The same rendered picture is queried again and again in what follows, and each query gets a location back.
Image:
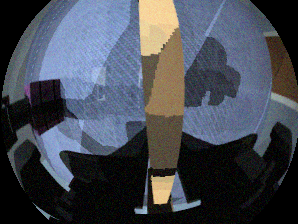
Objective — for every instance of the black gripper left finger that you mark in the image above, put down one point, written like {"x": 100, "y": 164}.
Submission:
{"x": 125, "y": 168}

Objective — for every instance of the long wooden rail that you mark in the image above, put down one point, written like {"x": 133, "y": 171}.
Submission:
{"x": 163, "y": 82}

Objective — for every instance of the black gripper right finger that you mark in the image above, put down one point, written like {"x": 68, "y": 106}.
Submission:
{"x": 200, "y": 162}

